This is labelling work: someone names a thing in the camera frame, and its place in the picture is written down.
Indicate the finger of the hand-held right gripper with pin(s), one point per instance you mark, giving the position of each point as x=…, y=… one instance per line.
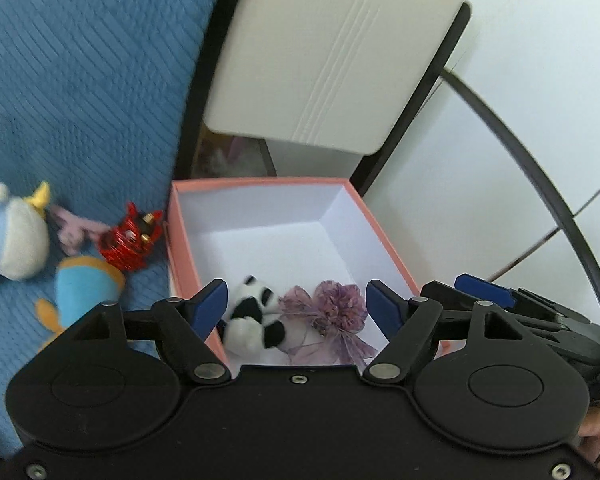
x=485, y=287
x=445, y=294

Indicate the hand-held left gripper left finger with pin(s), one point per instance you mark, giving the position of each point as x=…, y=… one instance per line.
x=212, y=305

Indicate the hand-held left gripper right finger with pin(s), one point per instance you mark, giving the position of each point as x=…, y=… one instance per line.
x=380, y=305

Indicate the panda plush toy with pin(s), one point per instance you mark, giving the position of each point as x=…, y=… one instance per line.
x=245, y=327

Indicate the purple organza sachet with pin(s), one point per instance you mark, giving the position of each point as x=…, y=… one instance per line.
x=337, y=305

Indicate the pink cardboard box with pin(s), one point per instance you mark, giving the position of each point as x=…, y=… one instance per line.
x=280, y=230

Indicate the red figurine toy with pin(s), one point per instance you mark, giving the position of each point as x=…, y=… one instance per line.
x=127, y=245

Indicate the blue and orange plush toy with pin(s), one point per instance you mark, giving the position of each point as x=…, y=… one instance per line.
x=82, y=285

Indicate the small pink plush toy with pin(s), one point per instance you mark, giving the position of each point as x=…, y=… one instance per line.
x=72, y=235

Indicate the light blue white plush toy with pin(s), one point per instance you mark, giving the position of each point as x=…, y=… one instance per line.
x=12, y=240

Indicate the person's right hand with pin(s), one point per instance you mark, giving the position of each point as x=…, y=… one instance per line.
x=596, y=425

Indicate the black curved bar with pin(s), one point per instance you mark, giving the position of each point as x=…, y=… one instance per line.
x=530, y=160

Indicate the pink plastic stool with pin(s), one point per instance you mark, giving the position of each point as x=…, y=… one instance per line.
x=225, y=155

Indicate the blue quilted mat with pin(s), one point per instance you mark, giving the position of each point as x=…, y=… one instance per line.
x=80, y=85

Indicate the beige folding chair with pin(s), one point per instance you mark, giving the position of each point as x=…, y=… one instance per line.
x=330, y=50

